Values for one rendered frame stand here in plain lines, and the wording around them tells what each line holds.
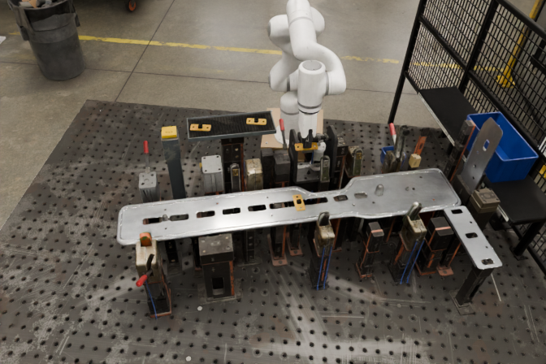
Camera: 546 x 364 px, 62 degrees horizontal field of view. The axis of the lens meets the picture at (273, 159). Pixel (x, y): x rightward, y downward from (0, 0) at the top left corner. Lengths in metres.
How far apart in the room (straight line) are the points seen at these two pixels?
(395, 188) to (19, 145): 2.93
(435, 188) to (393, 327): 0.59
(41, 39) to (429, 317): 3.65
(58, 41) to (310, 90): 3.21
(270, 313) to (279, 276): 0.17
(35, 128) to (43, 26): 0.85
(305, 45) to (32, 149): 2.76
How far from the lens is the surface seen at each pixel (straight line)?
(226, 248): 1.67
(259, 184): 1.89
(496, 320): 2.12
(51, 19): 4.28
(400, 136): 1.96
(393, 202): 1.92
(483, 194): 2.00
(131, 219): 1.84
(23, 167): 3.78
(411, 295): 2.04
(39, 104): 4.37
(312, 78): 1.44
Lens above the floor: 2.39
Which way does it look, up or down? 44 degrees down
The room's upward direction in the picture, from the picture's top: 2 degrees clockwise
